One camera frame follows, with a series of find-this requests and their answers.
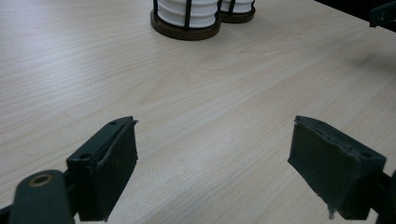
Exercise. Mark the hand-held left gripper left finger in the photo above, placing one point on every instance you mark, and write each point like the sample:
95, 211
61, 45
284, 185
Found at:
109, 174

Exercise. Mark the short stack of white cups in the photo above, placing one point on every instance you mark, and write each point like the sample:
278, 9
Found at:
199, 12

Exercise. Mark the tall stack of white cups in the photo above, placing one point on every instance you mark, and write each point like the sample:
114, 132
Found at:
239, 5

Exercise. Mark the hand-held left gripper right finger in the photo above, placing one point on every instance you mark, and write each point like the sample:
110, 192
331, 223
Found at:
323, 168

